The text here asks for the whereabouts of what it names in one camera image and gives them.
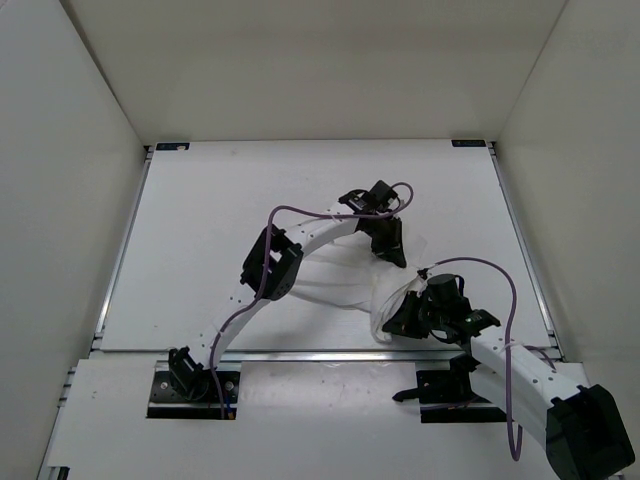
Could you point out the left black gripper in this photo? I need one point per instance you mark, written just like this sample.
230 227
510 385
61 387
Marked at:
391 249

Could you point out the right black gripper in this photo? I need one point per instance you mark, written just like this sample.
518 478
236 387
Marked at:
403 323

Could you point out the white pleated skirt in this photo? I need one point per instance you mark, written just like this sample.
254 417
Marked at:
345 274

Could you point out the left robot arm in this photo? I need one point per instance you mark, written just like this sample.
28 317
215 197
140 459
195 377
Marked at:
271 267

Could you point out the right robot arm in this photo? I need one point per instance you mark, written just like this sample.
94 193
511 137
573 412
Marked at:
579 427

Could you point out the right blue corner label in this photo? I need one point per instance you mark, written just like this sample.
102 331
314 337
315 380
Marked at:
468 143

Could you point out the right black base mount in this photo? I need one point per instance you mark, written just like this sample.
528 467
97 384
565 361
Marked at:
445 396

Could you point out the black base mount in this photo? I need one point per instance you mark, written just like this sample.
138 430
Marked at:
184 389
445 396

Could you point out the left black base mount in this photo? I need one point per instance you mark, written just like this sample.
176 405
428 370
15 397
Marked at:
184 389

